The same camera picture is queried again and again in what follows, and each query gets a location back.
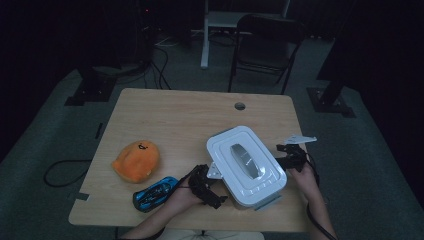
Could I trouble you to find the hand-held gripper cable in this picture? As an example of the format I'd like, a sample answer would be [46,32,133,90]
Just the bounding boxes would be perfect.
[305,152,336,240]
[168,164,202,192]

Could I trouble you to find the black cable loop on floor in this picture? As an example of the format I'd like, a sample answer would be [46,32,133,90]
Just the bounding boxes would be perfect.
[43,159,93,188]

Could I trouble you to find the orange plush toy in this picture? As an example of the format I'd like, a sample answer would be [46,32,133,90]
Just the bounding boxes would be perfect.
[111,139,161,184]

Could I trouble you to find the white box lid grey handle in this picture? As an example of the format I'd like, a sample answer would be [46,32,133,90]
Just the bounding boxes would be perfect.
[205,125,288,208]

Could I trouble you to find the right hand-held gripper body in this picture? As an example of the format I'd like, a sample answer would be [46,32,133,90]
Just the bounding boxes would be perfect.
[281,133,318,173]

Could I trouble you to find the person's right hand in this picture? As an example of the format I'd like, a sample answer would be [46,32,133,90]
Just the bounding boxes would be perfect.
[287,162,320,203]

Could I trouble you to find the blue toy car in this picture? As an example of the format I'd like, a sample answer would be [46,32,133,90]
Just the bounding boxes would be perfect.
[132,175,180,213]

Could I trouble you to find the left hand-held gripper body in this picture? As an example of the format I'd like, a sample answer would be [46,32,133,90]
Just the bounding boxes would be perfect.
[187,161,224,205]

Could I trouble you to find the black folding chair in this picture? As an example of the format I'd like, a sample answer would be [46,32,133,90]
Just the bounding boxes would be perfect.
[227,13,305,96]

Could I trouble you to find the right hand-held gripper cable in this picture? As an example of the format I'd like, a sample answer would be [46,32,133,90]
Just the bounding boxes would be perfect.
[305,152,336,240]

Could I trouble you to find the left hand-held gripper cable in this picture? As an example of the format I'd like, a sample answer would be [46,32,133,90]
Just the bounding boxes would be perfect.
[168,164,202,192]

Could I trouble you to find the black cables on floor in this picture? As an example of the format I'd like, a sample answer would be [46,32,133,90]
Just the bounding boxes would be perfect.
[142,45,173,91]

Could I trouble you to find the black stand with base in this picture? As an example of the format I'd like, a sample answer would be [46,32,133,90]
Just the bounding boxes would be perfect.
[305,0,357,119]
[64,64,118,107]

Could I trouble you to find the person's left hand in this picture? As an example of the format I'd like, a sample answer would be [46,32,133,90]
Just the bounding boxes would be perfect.
[165,185,205,217]

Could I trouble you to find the white desk frame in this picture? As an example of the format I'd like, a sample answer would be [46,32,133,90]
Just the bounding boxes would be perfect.
[200,0,292,70]

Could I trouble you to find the black floor marker strip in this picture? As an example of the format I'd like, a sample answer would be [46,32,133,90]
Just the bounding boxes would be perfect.
[94,122,105,141]

